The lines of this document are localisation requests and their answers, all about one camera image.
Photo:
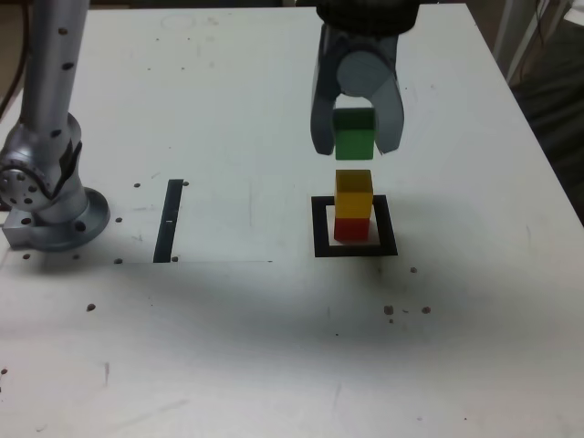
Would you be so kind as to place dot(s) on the green cube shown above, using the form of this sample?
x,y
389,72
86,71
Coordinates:
x,y
353,141

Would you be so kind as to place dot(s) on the yellow cube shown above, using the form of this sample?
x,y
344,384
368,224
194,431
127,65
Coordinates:
x,y
353,196

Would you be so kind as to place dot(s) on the black tape square outline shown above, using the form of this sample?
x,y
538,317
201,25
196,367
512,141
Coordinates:
x,y
351,251

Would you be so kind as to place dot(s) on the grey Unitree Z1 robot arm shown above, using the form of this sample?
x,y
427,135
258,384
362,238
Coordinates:
x,y
50,91

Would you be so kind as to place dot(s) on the white metal frame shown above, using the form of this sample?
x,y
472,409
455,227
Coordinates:
x,y
504,27

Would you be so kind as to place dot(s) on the black tape strip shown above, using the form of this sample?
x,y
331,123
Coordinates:
x,y
168,205

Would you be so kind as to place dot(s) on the red cube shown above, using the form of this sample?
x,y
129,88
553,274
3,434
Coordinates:
x,y
350,228

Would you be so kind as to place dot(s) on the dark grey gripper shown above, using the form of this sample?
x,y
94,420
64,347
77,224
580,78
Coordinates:
x,y
365,42

